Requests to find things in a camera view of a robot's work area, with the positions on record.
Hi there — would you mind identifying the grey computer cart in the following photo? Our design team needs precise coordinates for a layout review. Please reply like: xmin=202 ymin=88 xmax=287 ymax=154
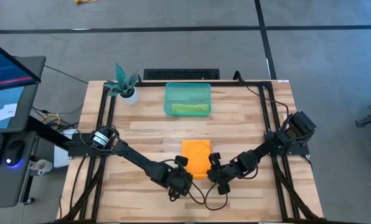
xmin=0 ymin=55 xmax=47 ymax=209

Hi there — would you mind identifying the artificial plant in white pot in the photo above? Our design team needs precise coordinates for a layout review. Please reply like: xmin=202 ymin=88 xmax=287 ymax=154
xmin=103 ymin=61 xmax=140 ymax=106

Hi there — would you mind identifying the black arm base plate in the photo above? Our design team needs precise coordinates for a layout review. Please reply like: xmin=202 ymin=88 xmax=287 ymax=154
xmin=67 ymin=133 xmax=113 ymax=158
xmin=264 ymin=132 xmax=311 ymax=156

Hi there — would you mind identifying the yellow cable by cart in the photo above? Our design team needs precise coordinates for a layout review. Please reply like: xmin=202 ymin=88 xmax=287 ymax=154
xmin=39 ymin=111 xmax=62 ymax=127

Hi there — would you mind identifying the black aluminium table frame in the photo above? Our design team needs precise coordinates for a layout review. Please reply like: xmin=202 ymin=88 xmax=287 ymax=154
xmin=53 ymin=79 xmax=325 ymax=224

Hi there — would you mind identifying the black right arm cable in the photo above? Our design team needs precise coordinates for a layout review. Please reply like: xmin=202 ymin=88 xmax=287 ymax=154
xmin=232 ymin=70 xmax=291 ymax=125

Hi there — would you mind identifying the white paper note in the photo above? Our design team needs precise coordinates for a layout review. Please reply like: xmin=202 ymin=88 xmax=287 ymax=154
xmin=0 ymin=103 xmax=18 ymax=123

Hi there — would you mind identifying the black right camera cable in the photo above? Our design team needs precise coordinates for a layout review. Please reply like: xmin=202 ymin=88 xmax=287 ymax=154
xmin=204 ymin=183 xmax=229 ymax=212

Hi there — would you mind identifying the black camera cable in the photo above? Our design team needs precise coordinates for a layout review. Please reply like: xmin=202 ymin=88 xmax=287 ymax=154
xmin=204 ymin=183 xmax=229 ymax=212
xmin=162 ymin=159 xmax=205 ymax=205

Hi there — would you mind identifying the black left camera cable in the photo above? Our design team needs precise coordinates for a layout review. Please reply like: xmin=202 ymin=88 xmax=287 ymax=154
xmin=162 ymin=159 xmax=205 ymax=205

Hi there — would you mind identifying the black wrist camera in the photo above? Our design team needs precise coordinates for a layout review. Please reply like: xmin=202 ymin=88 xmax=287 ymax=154
xmin=217 ymin=184 xmax=231 ymax=196
xmin=175 ymin=155 xmax=189 ymax=167

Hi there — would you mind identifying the black cart support bar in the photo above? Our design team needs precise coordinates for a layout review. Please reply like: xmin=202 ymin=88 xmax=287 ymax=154
xmin=26 ymin=115 xmax=77 ymax=150

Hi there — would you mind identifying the green microfiber towel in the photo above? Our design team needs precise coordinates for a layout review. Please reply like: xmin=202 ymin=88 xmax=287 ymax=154
xmin=172 ymin=103 xmax=210 ymax=114

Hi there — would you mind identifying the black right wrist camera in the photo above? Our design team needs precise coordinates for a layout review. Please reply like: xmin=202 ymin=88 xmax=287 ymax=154
xmin=217 ymin=184 xmax=231 ymax=196

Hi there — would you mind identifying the orange microfiber towel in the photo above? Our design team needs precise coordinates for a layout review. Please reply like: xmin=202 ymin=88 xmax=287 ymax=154
xmin=181 ymin=139 xmax=212 ymax=180

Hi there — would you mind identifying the black computer mouse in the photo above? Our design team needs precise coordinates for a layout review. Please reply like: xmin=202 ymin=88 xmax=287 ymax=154
xmin=2 ymin=139 xmax=26 ymax=169

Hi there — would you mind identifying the white cup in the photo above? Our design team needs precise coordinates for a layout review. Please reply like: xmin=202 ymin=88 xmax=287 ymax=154
xmin=28 ymin=158 xmax=54 ymax=176

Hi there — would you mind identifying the teal translucent plastic basket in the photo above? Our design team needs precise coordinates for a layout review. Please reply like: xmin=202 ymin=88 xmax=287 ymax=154
xmin=163 ymin=82 xmax=212 ymax=118

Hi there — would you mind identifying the computer monitor with blue screen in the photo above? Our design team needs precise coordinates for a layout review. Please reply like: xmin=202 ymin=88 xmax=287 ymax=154
xmin=0 ymin=36 xmax=42 ymax=93

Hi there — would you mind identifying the black floor cable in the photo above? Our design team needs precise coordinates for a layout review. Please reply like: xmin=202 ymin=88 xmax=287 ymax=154
xmin=44 ymin=64 xmax=89 ymax=85

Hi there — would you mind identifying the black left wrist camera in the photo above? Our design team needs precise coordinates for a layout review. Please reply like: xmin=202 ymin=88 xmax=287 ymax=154
xmin=175 ymin=155 xmax=189 ymax=167

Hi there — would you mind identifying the white box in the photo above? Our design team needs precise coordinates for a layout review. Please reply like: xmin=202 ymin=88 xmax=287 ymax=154
xmin=53 ymin=128 xmax=78 ymax=169

